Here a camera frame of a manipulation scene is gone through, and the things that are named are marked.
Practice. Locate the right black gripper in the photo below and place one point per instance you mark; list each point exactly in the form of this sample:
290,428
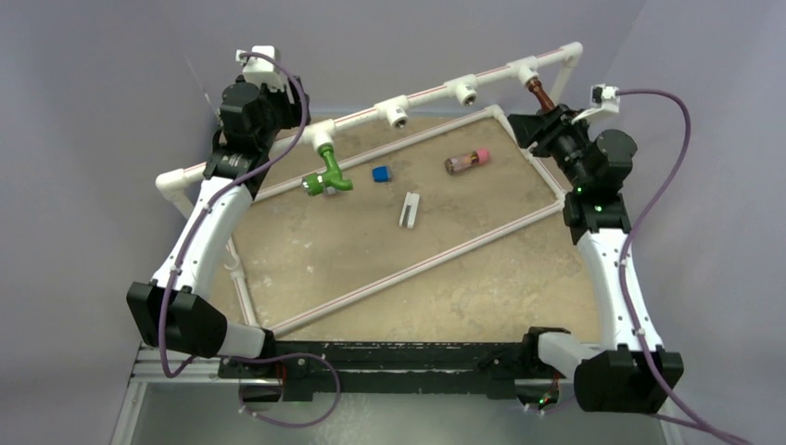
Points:
526,128

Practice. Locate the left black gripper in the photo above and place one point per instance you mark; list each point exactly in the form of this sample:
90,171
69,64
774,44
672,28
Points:
292,112

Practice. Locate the brown faucet with blue cap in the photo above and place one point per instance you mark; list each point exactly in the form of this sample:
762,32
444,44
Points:
535,87

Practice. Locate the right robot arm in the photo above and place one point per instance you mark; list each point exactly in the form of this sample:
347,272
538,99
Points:
632,372

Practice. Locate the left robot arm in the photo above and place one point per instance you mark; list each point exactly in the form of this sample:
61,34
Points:
171,310

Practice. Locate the green plastic faucet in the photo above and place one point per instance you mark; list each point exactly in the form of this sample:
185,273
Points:
317,183

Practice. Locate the pink capped clip jar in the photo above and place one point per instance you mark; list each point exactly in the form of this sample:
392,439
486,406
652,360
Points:
463,162

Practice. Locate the blue paperclip box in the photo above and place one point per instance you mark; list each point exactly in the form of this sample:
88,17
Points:
381,174

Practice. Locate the white staple box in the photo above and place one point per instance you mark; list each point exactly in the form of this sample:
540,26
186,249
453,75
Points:
409,210

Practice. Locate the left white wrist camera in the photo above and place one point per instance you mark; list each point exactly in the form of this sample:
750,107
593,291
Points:
260,71

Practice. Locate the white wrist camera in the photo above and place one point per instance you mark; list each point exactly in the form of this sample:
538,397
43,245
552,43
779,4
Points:
604,103
260,71

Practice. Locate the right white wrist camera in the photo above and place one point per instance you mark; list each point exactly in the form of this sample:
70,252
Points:
604,103

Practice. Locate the white PVC pipe frame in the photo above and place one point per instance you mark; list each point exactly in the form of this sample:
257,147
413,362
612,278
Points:
394,111

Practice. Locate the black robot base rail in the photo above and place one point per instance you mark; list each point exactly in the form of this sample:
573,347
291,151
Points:
496,370

